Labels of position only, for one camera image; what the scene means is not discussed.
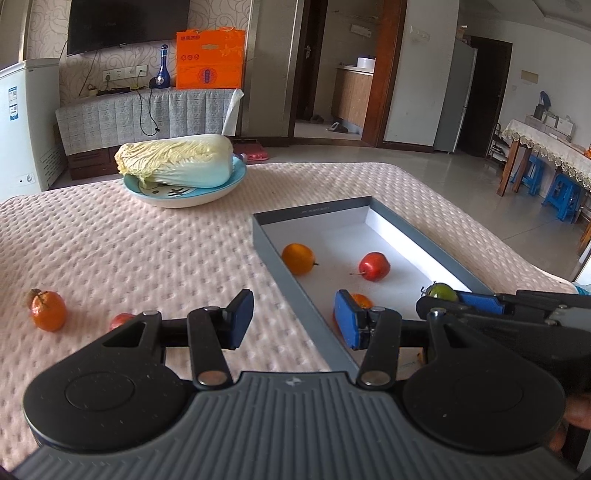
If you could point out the red pomegranate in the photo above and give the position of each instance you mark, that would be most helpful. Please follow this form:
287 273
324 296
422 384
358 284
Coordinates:
121 321

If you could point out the pair of slippers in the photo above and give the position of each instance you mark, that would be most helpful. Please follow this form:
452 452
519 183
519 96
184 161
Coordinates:
337 128

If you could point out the black set-top box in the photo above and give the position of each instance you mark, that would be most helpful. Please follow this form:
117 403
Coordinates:
113 91

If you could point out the white pot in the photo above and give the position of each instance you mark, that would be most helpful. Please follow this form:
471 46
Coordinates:
365 63

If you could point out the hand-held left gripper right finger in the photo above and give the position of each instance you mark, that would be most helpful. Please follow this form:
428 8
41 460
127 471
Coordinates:
344 318

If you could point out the round orange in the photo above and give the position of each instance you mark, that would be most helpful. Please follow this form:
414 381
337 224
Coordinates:
362 301

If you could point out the green fruit with stem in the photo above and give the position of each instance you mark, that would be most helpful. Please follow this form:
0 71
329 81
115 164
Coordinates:
441 291

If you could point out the brown wooden door frame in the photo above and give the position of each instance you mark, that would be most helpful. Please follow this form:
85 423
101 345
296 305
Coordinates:
385 69

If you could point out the small brown fruit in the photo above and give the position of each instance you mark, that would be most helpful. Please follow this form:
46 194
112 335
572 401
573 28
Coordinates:
31 297

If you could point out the napa cabbage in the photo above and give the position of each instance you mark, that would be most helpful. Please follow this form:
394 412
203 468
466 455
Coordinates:
184 161

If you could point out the light blue plate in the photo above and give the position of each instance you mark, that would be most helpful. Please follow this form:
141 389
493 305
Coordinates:
184 198

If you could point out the grey cardboard box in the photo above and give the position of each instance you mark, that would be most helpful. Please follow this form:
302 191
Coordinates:
304 307

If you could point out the black television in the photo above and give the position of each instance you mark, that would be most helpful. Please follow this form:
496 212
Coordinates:
129 23

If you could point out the pink quilted blanket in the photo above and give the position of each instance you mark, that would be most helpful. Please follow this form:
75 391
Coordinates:
115 249

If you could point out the white wall sockets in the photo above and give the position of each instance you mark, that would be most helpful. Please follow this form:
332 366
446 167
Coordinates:
124 72

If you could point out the grey checked cabinet cover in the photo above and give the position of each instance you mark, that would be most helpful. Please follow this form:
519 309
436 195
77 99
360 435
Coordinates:
101 120

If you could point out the small orange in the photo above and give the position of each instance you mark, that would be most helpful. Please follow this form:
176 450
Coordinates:
298 259

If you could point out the dark wooden tv cabinet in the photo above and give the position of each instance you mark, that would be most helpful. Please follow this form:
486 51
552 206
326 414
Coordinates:
92 161

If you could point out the white wall switch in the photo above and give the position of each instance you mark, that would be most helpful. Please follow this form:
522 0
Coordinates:
419 32

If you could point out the white box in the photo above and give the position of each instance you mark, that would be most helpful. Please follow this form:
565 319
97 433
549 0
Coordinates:
564 127

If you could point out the white rolled sheet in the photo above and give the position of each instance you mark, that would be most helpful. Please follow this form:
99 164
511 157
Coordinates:
232 113

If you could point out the metal shoe rack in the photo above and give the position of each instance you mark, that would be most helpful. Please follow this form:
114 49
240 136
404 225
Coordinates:
498 147

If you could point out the wooden kitchen cabinet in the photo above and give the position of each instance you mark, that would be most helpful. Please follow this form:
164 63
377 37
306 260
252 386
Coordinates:
351 101

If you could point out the blue glass bottle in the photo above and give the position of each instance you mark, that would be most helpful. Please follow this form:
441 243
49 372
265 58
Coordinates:
162 76

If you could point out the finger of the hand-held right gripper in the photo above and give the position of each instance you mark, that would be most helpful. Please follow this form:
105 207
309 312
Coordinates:
480 302
508 337

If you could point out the pink plastic tray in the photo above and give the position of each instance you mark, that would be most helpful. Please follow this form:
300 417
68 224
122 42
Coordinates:
253 152

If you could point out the blue plastic stool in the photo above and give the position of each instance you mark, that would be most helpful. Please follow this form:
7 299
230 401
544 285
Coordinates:
532 174
561 196

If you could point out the grey refrigerator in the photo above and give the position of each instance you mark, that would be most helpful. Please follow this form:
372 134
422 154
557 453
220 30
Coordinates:
455 97

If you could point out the table with lace cloth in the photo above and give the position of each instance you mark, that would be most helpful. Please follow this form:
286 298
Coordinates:
545 145

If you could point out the yellow wall box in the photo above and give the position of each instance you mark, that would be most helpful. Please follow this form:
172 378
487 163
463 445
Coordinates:
530 77

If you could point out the orange gift carton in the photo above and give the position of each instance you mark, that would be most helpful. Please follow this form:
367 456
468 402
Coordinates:
210 60

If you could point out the shiny red apple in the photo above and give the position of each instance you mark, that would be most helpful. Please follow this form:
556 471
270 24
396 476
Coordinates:
375 266

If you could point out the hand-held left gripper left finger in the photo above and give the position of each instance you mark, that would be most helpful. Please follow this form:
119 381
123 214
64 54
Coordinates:
242 318

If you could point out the mandarin with stem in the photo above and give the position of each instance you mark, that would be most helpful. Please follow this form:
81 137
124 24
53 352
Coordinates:
51 314

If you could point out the white chest freezer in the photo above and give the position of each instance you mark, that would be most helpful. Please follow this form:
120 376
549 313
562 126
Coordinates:
23 138

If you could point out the person's right hand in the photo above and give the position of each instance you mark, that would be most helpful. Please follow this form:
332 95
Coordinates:
577 410

